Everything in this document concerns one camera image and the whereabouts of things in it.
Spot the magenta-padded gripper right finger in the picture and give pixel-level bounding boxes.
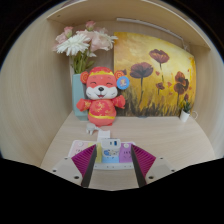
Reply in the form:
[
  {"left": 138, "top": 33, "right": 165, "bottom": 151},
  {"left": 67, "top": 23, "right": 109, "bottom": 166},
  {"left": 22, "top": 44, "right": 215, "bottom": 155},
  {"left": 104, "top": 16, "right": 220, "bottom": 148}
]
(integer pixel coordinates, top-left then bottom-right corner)
[{"left": 130, "top": 144, "right": 177, "bottom": 188}]

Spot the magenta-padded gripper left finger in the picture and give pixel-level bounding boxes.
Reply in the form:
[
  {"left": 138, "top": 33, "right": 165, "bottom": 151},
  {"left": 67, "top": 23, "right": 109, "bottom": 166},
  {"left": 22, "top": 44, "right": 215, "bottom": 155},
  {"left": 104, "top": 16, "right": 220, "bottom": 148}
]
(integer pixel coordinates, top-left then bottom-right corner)
[{"left": 51, "top": 143, "right": 98, "bottom": 188}]

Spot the white pastel power strip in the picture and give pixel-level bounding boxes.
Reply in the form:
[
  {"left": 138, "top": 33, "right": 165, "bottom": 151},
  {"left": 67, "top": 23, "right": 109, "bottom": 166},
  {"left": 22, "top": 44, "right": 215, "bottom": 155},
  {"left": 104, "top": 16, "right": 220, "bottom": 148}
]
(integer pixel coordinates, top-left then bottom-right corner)
[{"left": 67, "top": 139, "right": 136, "bottom": 171}]

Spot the red plush toy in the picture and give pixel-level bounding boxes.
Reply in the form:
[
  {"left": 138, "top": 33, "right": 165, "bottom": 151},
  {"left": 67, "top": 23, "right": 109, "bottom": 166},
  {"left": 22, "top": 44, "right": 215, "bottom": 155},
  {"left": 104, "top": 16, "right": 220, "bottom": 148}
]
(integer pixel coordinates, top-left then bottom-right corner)
[{"left": 76, "top": 66, "right": 130, "bottom": 127}]

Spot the small plant in white pot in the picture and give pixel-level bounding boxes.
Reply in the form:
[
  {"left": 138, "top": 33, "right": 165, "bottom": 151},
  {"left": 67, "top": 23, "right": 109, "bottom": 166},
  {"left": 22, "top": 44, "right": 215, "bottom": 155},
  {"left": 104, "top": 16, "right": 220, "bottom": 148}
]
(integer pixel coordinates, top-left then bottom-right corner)
[{"left": 178, "top": 99, "right": 193, "bottom": 123}]

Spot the yellow poppy painting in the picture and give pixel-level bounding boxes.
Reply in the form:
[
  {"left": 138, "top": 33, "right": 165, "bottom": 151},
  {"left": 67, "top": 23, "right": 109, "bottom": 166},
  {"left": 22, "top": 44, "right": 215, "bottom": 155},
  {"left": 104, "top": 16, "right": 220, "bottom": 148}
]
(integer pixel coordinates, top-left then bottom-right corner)
[{"left": 113, "top": 31, "right": 197, "bottom": 118}]

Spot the pink and white flower bouquet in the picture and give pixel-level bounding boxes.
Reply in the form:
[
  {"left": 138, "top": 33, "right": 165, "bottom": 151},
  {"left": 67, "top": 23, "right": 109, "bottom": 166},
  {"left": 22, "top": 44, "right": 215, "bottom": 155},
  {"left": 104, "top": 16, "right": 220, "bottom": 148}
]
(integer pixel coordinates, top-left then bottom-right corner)
[{"left": 51, "top": 20, "right": 119, "bottom": 75}]

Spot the white light bar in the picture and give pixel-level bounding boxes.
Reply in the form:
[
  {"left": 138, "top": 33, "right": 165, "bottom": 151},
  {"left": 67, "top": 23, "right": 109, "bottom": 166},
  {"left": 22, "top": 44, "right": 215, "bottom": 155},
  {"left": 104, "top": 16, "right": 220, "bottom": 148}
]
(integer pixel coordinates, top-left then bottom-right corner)
[{"left": 115, "top": 17, "right": 184, "bottom": 43}]

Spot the white power strip cord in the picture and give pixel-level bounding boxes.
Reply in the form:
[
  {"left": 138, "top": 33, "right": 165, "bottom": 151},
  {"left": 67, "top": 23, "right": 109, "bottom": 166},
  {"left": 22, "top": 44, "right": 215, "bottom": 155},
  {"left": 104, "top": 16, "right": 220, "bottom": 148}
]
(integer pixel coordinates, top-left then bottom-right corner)
[{"left": 86, "top": 123, "right": 111, "bottom": 141}]

